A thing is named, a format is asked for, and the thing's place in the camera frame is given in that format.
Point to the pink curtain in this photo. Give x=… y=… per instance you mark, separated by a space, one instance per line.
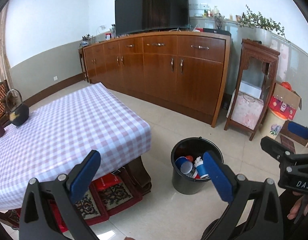
x=0 y=50

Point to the wooden bench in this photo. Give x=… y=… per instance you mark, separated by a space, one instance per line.
x=0 y=100

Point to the cardboard box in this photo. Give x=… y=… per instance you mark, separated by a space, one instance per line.
x=284 y=105

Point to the white planter pot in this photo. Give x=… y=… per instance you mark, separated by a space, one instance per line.
x=262 y=37

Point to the floral cream container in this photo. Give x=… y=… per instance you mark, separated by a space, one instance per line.
x=272 y=125

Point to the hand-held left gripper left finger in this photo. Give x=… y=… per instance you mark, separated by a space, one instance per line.
x=85 y=175

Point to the carved wooden stand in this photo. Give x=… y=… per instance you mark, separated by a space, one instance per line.
x=259 y=51

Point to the glass vase with stems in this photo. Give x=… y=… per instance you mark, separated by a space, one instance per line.
x=219 y=21

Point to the red cushion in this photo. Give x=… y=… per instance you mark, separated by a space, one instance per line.
x=106 y=182

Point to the small wooden side table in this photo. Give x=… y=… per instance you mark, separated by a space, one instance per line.
x=82 y=65

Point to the pink white padded bag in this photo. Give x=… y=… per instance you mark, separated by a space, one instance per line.
x=246 y=112

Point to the long wooden sideboard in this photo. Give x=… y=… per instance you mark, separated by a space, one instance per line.
x=156 y=75

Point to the small dark blue cup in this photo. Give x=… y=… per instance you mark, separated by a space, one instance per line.
x=182 y=165

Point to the black iron teapot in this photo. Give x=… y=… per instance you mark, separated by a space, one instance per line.
x=17 y=113

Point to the blue white paper tub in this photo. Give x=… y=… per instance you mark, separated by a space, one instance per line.
x=202 y=171

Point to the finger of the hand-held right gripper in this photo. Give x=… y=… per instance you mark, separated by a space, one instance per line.
x=299 y=130
x=276 y=150

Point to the pink checked tablecloth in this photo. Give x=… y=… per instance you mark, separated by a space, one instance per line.
x=69 y=130

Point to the person's right hand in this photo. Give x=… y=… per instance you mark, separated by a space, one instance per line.
x=296 y=210

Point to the black plastic bucket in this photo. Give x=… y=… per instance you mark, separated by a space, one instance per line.
x=186 y=187

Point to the small red white box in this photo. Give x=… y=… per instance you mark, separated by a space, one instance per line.
x=108 y=36

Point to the black flat television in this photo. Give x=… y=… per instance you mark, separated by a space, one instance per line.
x=151 y=7

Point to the black set-top box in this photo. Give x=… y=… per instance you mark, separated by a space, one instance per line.
x=216 y=31

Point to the trailing green plant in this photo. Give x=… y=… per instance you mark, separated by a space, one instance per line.
x=259 y=21

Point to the patterned red rug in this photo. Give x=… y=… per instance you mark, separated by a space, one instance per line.
x=114 y=197

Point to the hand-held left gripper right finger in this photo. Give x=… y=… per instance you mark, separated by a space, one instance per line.
x=217 y=177

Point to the small potted plant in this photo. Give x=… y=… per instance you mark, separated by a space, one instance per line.
x=87 y=40

